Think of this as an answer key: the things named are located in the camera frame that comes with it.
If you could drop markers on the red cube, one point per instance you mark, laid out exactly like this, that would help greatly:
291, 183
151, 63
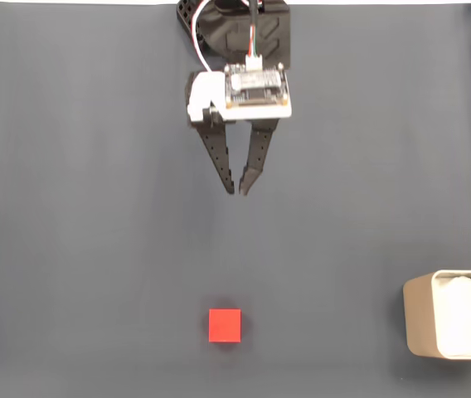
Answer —
224, 326

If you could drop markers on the dark blue-grey table mat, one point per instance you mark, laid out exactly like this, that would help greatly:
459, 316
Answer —
74, 207

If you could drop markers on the camera board on white mount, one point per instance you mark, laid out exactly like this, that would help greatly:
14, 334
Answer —
256, 91

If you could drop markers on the white crumpled paper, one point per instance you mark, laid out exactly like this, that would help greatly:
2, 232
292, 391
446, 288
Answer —
459, 315

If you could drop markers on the beige rounded box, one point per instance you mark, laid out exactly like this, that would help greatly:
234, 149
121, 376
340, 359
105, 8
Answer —
418, 315

